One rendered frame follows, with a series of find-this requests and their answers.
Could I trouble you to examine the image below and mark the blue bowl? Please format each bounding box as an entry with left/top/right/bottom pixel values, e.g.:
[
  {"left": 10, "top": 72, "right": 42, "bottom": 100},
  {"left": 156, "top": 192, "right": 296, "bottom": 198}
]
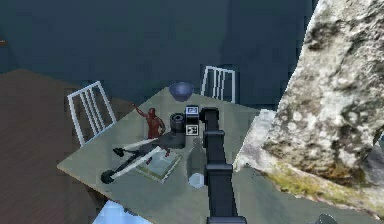
[{"left": 168, "top": 81, "right": 196, "bottom": 103}]

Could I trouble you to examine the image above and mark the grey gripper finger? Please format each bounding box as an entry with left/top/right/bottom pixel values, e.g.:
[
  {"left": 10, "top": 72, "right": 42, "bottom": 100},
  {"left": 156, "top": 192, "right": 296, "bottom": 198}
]
[
  {"left": 100, "top": 145, "right": 165, "bottom": 185},
  {"left": 112, "top": 137, "right": 160, "bottom": 158}
]

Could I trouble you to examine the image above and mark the large mottled stone sculpture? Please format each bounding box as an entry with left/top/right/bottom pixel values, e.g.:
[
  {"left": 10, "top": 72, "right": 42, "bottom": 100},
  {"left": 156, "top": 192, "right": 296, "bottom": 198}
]
[{"left": 232, "top": 0, "right": 384, "bottom": 219}]

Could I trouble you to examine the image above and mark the grey-green table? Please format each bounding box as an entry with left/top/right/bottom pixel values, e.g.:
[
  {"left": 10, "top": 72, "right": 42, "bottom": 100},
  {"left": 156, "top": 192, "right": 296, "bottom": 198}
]
[{"left": 56, "top": 86, "right": 384, "bottom": 224}]

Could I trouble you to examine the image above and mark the red human figure statue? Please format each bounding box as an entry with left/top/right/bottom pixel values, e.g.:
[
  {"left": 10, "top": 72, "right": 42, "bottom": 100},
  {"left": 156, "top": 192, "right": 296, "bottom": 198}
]
[{"left": 131, "top": 102, "right": 172, "bottom": 158}]

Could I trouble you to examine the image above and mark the pale green flat book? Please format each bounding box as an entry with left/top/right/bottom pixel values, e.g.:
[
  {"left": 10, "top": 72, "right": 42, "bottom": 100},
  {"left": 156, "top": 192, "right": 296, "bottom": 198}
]
[{"left": 134, "top": 149, "right": 183, "bottom": 185}]

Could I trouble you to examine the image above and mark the white slatted chair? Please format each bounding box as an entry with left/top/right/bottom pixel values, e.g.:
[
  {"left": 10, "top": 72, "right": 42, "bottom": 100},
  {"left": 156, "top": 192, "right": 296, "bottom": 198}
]
[
  {"left": 66, "top": 80, "right": 118, "bottom": 148},
  {"left": 200, "top": 65, "right": 237, "bottom": 105}
]

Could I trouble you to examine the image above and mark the grey glass bottle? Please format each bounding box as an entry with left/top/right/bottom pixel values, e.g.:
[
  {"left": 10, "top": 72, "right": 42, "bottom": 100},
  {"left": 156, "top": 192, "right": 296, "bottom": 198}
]
[{"left": 186, "top": 137, "right": 208, "bottom": 190}]

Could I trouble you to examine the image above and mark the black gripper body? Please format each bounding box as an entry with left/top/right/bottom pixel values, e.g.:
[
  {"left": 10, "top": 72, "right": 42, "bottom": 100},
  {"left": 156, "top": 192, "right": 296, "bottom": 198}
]
[{"left": 155, "top": 112, "right": 187, "bottom": 150}]

